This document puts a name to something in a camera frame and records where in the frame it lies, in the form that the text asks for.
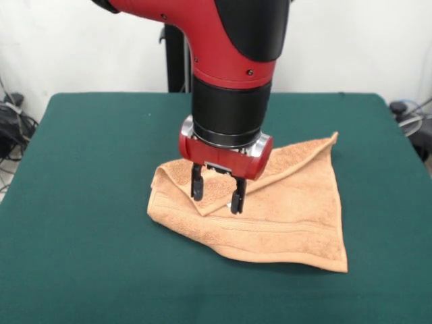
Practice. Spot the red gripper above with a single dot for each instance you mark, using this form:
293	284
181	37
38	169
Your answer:
219	157

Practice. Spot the orange terry towel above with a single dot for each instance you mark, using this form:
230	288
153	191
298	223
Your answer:
287	209

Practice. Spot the dark green table cloth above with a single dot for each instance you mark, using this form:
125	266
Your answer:
101	236

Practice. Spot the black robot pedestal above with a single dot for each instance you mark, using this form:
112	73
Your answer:
175	60

